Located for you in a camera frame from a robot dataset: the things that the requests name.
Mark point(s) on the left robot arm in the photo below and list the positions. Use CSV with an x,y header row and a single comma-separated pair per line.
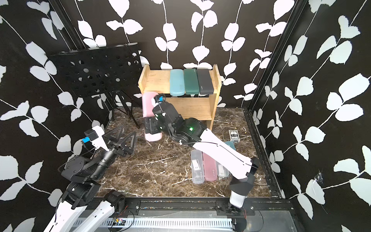
x,y
84,174

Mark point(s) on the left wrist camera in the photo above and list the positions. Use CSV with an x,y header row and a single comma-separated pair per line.
x,y
95,136

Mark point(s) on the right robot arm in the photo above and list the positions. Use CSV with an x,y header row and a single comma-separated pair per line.
x,y
195,134

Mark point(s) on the small circuit board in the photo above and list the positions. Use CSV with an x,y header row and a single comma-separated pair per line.
x,y
117,222

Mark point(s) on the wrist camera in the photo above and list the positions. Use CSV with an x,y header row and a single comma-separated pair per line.
x,y
95,136
165,111

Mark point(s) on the pink pencil case top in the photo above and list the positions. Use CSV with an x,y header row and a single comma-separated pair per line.
x,y
147,99

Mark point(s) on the white ribbed cable duct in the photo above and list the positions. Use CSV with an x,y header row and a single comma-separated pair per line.
x,y
173,223

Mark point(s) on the dark green pencil case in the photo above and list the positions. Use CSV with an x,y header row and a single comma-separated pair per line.
x,y
191,81

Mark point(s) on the pink pencil case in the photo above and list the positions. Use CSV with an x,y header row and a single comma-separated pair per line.
x,y
210,168
147,99

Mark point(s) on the small printed card box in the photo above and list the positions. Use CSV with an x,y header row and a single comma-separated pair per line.
x,y
234,136

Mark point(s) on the teal pencil case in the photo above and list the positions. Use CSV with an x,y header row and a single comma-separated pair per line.
x,y
230,144

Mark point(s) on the frosted clear pencil case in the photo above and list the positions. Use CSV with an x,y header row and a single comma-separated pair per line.
x,y
222,172

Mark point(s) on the light blue pencil case top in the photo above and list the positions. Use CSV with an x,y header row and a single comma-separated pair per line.
x,y
177,86

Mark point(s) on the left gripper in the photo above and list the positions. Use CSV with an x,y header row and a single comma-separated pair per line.
x,y
121,150

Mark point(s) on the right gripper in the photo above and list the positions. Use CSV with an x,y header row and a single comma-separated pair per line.
x,y
151,124

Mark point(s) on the wooden two-tier shelf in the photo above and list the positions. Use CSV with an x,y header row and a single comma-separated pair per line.
x,y
198,106

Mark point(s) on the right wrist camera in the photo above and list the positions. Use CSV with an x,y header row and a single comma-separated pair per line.
x,y
165,111

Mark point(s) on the dark grey pencil case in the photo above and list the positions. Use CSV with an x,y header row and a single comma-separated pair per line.
x,y
205,82

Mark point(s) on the black perforated music stand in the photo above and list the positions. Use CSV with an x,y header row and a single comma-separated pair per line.
x,y
105,78

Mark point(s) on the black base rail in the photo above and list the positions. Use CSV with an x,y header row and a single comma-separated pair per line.
x,y
220,205

